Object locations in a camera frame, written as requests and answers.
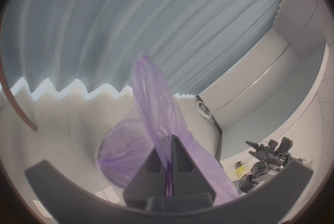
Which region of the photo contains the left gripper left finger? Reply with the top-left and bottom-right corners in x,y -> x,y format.
122,148 -> 167,211

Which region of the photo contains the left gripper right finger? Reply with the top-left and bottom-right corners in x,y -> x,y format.
170,135 -> 217,206

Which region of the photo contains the purple plastic bag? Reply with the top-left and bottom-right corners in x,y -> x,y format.
96,51 -> 241,206

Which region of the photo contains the white trash bin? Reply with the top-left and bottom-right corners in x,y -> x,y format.
94,123 -> 126,189

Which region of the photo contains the white wardrobe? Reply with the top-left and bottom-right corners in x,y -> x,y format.
197,27 -> 328,164

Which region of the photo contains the small white round object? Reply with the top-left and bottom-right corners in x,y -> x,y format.
196,101 -> 212,118

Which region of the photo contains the white curtain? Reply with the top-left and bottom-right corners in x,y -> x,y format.
10,78 -> 199,117

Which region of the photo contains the blue-grey curtain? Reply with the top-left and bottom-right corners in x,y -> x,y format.
1,0 -> 291,100

